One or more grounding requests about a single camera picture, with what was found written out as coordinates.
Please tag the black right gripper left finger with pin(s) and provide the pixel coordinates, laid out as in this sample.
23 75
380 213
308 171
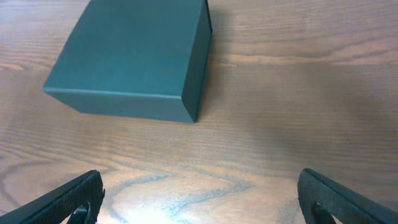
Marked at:
77 201

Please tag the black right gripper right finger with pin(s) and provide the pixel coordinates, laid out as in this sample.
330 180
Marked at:
323 200

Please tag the dark green box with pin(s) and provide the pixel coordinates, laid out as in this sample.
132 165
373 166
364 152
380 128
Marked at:
135 58

